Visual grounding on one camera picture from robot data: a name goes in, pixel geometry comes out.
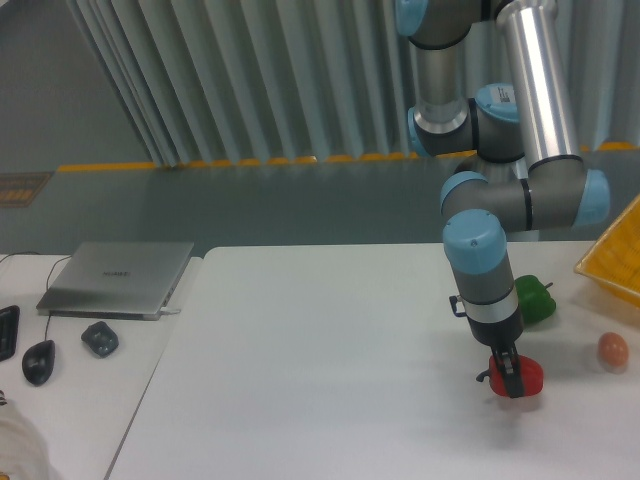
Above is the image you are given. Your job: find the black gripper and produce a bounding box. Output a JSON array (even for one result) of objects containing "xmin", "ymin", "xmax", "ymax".
[{"xmin": 467, "ymin": 313, "xmax": 524, "ymax": 398}]

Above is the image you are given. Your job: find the green bell pepper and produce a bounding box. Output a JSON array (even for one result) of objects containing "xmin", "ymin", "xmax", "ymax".
[{"xmin": 515, "ymin": 275, "xmax": 556, "ymax": 327}]

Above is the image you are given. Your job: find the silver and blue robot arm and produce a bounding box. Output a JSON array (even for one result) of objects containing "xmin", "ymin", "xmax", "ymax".
[{"xmin": 395, "ymin": 1, "xmax": 610, "ymax": 398}]

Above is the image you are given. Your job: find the brown egg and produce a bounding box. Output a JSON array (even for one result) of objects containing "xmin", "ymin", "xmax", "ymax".
[{"xmin": 597, "ymin": 332, "xmax": 629, "ymax": 370}]

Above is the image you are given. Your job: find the white cloth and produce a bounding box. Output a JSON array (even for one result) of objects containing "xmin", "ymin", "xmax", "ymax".
[{"xmin": 1, "ymin": 392, "xmax": 60, "ymax": 479}]

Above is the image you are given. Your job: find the closed silver laptop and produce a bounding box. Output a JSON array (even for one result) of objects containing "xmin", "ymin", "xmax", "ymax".
[{"xmin": 37, "ymin": 242, "xmax": 193, "ymax": 320}]

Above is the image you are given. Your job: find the red bell pepper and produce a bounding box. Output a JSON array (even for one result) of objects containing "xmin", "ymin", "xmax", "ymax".
[{"xmin": 476, "ymin": 355, "xmax": 544, "ymax": 398}]

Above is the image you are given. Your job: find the black mouse cable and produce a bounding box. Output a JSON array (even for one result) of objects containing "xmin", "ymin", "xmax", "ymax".
[{"xmin": 0, "ymin": 251, "xmax": 74, "ymax": 343}]

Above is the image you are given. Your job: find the black computer mouse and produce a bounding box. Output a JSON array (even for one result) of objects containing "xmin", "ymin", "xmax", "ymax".
[{"xmin": 22, "ymin": 340, "xmax": 56, "ymax": 386}]

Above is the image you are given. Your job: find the yellow woven basket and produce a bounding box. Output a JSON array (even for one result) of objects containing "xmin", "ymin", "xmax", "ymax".
[{"xmin": 574, "ymin": 196, "xmax": 639, "ymax": 307}]

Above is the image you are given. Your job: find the black keyboard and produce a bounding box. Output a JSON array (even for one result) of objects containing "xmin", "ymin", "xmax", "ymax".
[{"xmin": 0, "ymin": 305, "xmax": 20, "ymax": 361}]

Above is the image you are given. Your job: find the dark grey small controller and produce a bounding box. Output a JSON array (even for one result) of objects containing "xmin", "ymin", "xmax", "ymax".
[{"xmin": 81, "ymin": 321, "xmax": 119, "ymax": 358}]

